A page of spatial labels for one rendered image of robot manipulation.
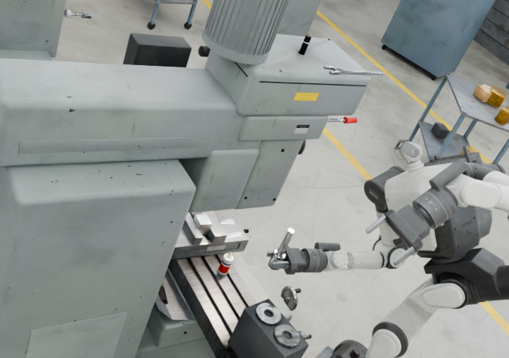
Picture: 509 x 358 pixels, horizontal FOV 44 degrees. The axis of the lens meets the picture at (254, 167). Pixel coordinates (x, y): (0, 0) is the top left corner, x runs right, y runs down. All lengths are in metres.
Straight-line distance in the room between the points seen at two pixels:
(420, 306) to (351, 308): 1.79
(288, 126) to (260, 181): 0.24
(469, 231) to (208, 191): 0.88
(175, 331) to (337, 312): 1.79
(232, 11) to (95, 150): 0.52
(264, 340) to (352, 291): 2.13
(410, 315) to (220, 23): 1.28
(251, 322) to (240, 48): 0.94
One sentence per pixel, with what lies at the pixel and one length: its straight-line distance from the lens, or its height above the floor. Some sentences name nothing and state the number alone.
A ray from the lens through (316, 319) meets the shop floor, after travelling 3.91.
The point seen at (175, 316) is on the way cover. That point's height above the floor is 0.85.
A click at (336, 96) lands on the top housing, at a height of 1.81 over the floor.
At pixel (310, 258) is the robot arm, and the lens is 2.29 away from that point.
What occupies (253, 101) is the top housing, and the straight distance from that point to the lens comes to 1.82.
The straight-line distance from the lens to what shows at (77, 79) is 1.72.
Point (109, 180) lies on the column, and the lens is 1.72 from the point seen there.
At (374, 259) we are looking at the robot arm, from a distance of 2.45.
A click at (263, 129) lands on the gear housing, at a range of 1.93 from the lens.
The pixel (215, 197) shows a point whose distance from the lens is 2.03.
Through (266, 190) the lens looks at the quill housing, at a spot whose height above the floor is 1.41.
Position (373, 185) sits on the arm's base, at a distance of 2.35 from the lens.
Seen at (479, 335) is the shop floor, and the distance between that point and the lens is 4.58.
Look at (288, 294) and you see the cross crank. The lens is 3.01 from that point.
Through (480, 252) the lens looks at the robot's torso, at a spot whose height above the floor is 1.50.
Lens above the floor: 2.61
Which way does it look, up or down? 32 degrees down
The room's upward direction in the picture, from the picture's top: 23 degrees clockwise
